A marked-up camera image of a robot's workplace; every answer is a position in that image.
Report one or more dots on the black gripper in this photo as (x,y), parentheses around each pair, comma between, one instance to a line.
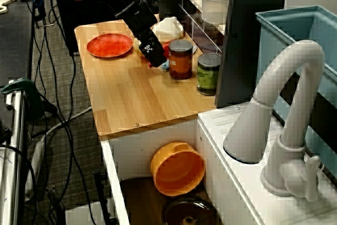
(143,22)

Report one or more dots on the brown toy food can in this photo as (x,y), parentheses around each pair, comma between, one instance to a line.
(180,61)

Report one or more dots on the red toy pepper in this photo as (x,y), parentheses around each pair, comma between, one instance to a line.
(165,48)

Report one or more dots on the white plastic shaker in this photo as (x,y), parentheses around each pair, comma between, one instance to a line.
(168,28)

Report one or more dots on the red round plate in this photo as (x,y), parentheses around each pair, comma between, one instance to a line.
(110,46)

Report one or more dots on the green toy peas can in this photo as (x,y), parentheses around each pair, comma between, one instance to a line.
(208,77)

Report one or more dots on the large white lidded jar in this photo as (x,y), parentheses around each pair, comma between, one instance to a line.
(216,1)

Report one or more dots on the black equipment box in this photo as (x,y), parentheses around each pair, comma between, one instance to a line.
(71,11)

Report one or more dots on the orange toy pot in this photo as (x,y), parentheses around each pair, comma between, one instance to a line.
(179,175)

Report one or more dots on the green clamp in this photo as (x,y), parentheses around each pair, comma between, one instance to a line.
(29,90)

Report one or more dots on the blue plastic bin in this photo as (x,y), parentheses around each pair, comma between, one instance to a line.
(284,30)

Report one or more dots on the white toy sink unit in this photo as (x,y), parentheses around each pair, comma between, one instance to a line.
(237,183)

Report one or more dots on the white toy faucet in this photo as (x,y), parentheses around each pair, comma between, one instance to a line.
(292,156)

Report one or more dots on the silver metal rail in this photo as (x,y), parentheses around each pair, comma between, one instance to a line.
(14,143)

